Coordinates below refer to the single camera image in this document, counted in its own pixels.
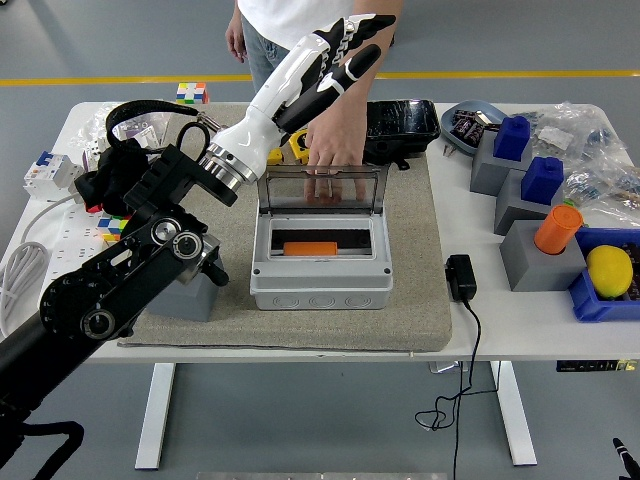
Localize white-faced puzzle cube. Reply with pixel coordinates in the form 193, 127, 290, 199
175, 82, 210, 105

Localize blue square block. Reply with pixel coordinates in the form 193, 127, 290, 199
493, 115, 532, 162
520, 156, 565, 205

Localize person's right hand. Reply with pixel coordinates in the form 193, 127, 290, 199
223, 9, 249, 64

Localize black plastic tray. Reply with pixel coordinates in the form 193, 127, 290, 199
362, 98, 442, 171

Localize white circuit breaker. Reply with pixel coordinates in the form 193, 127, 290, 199
23, 150, 85, 202

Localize dark packets in bin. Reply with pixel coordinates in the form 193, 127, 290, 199
619, 242, 640, 304

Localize grey electrical box clear lid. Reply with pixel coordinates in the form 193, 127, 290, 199
248, 164, 395, 311

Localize person's left hand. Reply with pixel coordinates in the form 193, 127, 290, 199
303, 94, 370, 205

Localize white table leg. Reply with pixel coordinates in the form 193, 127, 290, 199
134, 362, 176, 471
489, 359, 539, 467

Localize yellow lemon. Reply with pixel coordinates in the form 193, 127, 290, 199
585, 244, 635, 300

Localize black adapter cord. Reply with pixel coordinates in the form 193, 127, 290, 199
414, 297, 484, 480

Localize blue-grey shallow dish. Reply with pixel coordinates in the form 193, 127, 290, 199
440, 98, 509, 157

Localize dark snack packet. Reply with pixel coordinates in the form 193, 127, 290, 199
451, 110, 476, 136
462, 122, 487, 147

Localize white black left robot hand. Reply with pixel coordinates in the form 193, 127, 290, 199
206, 13, 398, 182

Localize white power strip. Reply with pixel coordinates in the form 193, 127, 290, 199
49, 202, 109, 271

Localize grey cube holder block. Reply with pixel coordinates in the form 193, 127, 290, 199
499, 219, 587, 293
144, 249, 224, 323
469, 130, 534, 197
493, 168, 565, 236

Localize grey-brown mat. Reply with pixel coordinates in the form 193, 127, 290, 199
108, 102, 454, 351

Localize clear bag of small parts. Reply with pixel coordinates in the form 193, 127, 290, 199
512, 101, 629, 166
562, 149, 640, 216
79, 98, 174, 151

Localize black power adapter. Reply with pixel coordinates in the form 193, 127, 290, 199
444, 253, 479, 303

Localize colourful puzzle cube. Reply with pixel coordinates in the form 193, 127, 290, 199
97, 214, 132, 244

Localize person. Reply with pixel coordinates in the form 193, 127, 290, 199
223, 0, 405, 205

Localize black cloth glove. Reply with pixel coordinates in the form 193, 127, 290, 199
74, 138, 151, 216

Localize blue plastic bin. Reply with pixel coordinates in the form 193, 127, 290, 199
567, 227, 640, 324

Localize black table control panel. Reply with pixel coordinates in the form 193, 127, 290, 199
555, 358, 640, 374

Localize orange cylinder battery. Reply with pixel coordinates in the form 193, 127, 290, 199
282, 241, 339, 257
533, 203, 585, 256

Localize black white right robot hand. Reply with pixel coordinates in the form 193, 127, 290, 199
612, 437, 640, 480

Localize white power strip cable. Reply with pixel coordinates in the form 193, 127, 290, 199
0, 192, 84, 339

